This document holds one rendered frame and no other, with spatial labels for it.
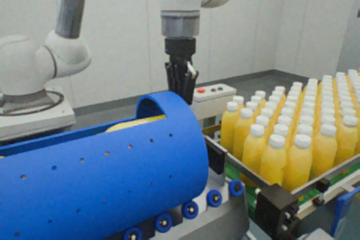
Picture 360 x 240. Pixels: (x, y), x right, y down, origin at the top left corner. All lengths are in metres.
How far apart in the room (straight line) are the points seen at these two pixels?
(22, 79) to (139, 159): 0.74
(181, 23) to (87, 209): 0.39
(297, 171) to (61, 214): 0.58
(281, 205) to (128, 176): 0.37
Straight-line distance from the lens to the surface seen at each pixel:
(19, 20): 3.30
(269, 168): 0.72
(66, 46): 1.14
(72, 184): 0.44
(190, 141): 0.50
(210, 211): 0.69
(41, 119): 1.01
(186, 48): 0.55
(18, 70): 1.09
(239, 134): 0.86
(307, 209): 0.82
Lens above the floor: 1.43
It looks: 22 degrees down
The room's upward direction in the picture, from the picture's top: straight up
